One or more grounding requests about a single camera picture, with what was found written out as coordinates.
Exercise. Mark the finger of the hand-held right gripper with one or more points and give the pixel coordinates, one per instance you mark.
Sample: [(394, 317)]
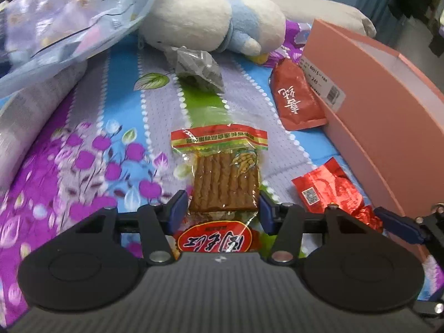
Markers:
[(399, 225), (430, 310)]

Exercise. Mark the red foil snack packet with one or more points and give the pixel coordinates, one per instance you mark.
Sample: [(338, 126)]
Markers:
[(329, 184)]

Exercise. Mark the black hanging garment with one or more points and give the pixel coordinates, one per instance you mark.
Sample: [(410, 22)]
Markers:
[(416, 3)]

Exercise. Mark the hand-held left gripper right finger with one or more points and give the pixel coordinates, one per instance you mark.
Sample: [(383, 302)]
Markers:
[(267, 211)]

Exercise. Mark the clear dark snack packet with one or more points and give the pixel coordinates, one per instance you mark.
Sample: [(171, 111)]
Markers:
[(197, 69)]

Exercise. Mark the blue floral plastic bag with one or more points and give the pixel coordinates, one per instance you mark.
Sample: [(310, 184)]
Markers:
[(69, 24)]

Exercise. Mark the white tube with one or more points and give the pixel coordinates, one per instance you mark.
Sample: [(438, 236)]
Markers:
[(31, 111)]

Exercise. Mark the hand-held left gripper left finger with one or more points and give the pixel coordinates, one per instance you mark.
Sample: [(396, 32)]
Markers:
[(177, 210)]

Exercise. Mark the grey duvet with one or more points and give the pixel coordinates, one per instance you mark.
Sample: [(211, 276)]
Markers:
[(312, 3)]

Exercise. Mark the pink cardboard box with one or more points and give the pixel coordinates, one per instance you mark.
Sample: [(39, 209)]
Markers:
[(381, 145)]

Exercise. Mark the white and blue plush toy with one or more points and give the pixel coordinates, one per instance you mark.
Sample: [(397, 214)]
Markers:
[(187, 17)]

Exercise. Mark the brown stick snack packet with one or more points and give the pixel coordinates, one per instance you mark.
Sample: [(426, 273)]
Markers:
[(222, 180)]

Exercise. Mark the red yellow snack packet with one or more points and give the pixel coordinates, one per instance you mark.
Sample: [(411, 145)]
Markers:
[(215, 239)]

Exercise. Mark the red snack packet white script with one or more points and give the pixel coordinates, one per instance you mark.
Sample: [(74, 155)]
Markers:
[(298, 100)]

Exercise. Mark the striped floral bed sheet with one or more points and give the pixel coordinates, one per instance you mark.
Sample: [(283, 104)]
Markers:
[(104, 118)]

